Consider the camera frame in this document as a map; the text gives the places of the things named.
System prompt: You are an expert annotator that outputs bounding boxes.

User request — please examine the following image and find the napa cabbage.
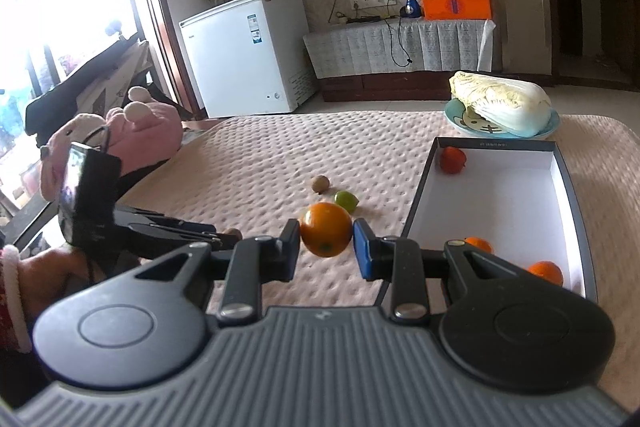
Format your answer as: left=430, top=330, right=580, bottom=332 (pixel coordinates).
left=448, top=71, right=552, bottom=138

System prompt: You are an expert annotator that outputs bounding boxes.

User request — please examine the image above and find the person's left hand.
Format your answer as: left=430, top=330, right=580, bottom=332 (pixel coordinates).
left=15, top=244, right=142, bottom=319

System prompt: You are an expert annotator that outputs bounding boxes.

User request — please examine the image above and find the teal cartoon plate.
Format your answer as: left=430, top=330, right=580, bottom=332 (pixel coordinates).
left=444, top=99, right=561, bottom=140

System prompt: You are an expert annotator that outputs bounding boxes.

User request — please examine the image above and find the cabinet with grey cloth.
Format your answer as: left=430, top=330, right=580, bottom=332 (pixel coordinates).
left=302, top=18, right=496, bottom=104

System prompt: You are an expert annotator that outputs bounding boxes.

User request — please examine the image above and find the bright red tomato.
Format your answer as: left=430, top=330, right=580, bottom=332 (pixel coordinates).
left=439, top=146, right=468, bottom=175

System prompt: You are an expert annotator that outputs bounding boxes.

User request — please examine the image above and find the deep orange tangerine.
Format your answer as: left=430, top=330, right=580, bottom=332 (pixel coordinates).
left=527, top=260, right=565, bottom=288
left=462, top=236, right=494, bottom=255

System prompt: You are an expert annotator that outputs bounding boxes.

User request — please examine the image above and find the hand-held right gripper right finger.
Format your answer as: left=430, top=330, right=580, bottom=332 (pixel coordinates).
left=352, top=217, right=533, bottom=324

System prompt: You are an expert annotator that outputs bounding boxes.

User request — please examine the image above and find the pink textured blanket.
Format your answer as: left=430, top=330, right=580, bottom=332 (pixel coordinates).
left=112, top=109, right=640, bottom=323

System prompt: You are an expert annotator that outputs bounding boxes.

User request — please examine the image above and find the green lime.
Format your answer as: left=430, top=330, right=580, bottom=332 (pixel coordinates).
left=334, top=191, right=359, bottom=214

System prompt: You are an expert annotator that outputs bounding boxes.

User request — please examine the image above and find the grey cardboard box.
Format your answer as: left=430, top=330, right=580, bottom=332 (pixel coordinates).
left=375, top=136, right=599, bottom=308

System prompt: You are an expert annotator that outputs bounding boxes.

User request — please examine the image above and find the light pink plush toy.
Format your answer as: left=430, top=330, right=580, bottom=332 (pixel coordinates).
left=40, top=112, right=111, bottom=202

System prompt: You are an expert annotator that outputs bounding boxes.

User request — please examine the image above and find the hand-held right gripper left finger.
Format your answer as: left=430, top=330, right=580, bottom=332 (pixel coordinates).
left=132, top=218, right=302, bottom=327

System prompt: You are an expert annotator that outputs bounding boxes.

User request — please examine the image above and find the light orange citrus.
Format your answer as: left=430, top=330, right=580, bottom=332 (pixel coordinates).
left=298, top=202, right=354, bottom=259

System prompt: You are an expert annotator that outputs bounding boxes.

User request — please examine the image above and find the black folding rack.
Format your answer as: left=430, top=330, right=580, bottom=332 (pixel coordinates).
left=25, top=21, right=156, bottom=142

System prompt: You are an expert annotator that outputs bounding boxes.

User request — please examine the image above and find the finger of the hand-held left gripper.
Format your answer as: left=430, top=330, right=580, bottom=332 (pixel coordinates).
left=142, top=227, right=236, bottom=259
left=116, top=205, right=218, bottom=235

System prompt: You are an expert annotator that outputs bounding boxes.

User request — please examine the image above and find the white chest freezer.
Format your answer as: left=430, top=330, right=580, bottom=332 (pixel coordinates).
left=179, top=0, right=317, bottom=118

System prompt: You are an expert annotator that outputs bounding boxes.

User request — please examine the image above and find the black cable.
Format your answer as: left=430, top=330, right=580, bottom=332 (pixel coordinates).
left=387, top=0, right=413, bottom=68

